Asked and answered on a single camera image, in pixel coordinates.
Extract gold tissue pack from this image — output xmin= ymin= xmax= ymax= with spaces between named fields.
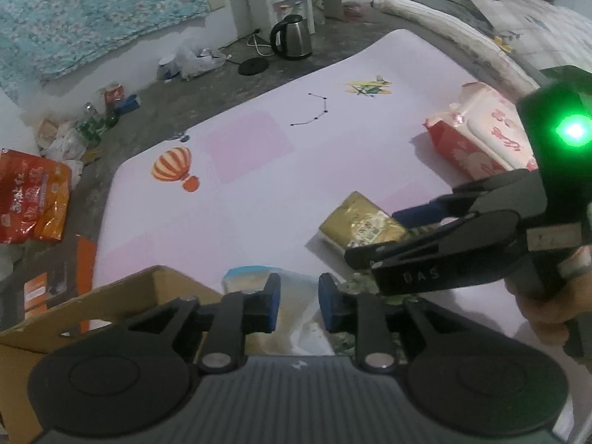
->
xmin=319 ymin=191 xmax=410 ymax=255

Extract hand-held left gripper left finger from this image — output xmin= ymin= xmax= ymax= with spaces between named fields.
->
xmin=60 ymin=273 xmax=281 ymax=375

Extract grey printed blanket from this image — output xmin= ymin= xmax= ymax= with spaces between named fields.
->
xmin=448 ymin=0 xmax=592 ymax=75

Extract dark grey bedding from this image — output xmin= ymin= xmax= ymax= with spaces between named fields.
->
xmin=407 ymin=0 xmax=495 ymax=24

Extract steel electric kettle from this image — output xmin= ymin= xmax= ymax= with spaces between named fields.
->
xmin=269 ymin=14 xmax=313 ymax=61

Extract pale printed plastic bag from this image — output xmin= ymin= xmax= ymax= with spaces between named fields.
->
xmin=222 ymin=266 xmax=408 ymax=364

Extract white trash bag pile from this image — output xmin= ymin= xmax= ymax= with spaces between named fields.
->
xmin=37 ymin=118 xmax=86 ymax=162

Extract black orange carton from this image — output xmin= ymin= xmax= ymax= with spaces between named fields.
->
xmin=9 ymin=236 xmax=98 ymax=324

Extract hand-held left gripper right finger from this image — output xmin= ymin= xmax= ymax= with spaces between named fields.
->
xmin=319 ymin=273 xmax=523 ymax=374

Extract black kettle base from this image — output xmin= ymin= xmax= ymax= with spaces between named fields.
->
xmin=238 ymin=59 xmax=270 ymax=76

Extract clear white plastic bag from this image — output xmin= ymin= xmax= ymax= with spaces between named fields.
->
xmin=178 ymin=41 xmax=227 ymax=79

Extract red snack bag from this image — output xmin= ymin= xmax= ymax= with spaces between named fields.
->
xmin=0 ymin=148 xmax=72 ymax=243

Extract red wet wipes pack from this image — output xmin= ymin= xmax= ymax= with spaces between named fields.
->
xmin=423 ymin=81 xmax=539 ymax=181

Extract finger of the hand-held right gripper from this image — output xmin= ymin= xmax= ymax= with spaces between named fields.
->
xmin=344 ymin=210 xmax=525 ymax=297
xmin=392 ymin=169 xmax=546 ymax=228

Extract small red packet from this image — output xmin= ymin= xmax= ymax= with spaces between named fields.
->
xmin=104 ymin=84 xmax=127 ymax=107

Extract brown cardboard box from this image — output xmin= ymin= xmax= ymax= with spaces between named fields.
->
xmin=0 ymin=266 xmax=223 ymax=444

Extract person's right hand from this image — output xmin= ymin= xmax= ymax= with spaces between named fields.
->
xmin=506 ymin=282 xmax=572 ymax=347

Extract pink balloon print mat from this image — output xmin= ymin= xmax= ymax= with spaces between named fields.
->
xmin=95 ymin=28 xmax=556 ymax=357

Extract white cup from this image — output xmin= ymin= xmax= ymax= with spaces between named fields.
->
xmin=159 ymin=55 xmax=181 ymax=79

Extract floral wall cloth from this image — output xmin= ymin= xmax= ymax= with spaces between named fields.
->
xmin=0 ymin=0 xmax=211 ymax=102

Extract rolled striped mattress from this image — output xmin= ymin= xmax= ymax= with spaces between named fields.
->
xmin=372 ymin=0 xmax=542 ymax=91

